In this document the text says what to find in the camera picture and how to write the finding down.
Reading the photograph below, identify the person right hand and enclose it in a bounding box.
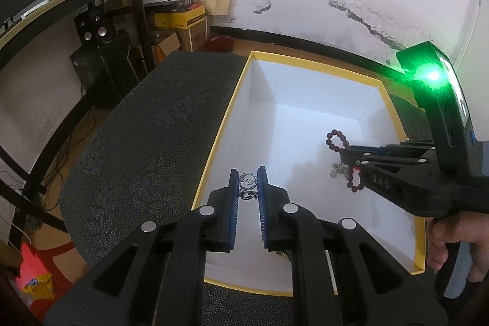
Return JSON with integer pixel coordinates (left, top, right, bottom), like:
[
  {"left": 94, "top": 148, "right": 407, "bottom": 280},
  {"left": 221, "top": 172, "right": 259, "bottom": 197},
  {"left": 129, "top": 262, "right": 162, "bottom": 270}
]
[{"left": 425, "top": 211, "right": 489, "bottom": 283}]

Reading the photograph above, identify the black patterned table cloth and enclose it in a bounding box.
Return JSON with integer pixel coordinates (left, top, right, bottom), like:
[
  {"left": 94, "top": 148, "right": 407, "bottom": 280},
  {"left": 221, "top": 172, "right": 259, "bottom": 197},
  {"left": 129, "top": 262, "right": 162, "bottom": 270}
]
[{"left": 59, "top": 50, "right": 437, "bottom": 326}]

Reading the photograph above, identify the silver chain jewelry pile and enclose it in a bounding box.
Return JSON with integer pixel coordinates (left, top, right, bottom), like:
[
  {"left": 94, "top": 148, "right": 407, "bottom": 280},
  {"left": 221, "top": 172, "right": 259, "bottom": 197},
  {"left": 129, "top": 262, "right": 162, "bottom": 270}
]
[{"left": 330, "top": 162, "right": 349, "bottom": 179}]

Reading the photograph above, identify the dark red bead bracelet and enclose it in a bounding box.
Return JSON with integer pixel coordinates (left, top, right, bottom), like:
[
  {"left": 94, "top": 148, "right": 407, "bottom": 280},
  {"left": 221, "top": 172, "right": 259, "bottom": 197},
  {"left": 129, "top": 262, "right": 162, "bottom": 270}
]
[{"left": 325, "top": 128, "right": 366, "bottom": 194}]

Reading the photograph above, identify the yellow cardboard box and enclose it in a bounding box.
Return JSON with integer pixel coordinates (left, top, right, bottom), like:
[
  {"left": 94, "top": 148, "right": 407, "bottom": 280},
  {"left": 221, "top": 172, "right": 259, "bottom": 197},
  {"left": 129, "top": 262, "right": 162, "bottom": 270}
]
[{"left": 151, "top": 4, "right": 206, "bottom": 29}]

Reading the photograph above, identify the black speaker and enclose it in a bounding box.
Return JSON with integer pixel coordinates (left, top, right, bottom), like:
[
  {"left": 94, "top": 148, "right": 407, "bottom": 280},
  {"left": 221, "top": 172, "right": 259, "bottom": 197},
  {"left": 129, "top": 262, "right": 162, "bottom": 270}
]
[{"left": 74, "top": 7, "right": 114, "bottom": 49}]

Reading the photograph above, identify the yellow white open box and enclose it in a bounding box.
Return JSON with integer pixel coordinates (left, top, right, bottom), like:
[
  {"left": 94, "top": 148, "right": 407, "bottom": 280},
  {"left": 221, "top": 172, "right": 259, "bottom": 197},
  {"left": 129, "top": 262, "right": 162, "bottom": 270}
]
[{"left": 194, "top": 51, "right": 426, "bottom": 275}]

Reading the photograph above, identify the black desk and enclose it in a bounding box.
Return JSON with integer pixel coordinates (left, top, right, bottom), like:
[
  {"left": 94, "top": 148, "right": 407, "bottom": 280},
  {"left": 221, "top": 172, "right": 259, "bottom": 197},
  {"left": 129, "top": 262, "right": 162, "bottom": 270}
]
[{"left": 1, "top": 0, "right": 155, "bottom": 233}]

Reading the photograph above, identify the red snack bag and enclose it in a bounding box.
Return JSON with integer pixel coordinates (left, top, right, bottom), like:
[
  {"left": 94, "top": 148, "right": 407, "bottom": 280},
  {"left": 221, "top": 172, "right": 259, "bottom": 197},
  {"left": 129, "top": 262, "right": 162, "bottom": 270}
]
[{"left": 15, "top": 242, "right": 75, "bottom": 323}]

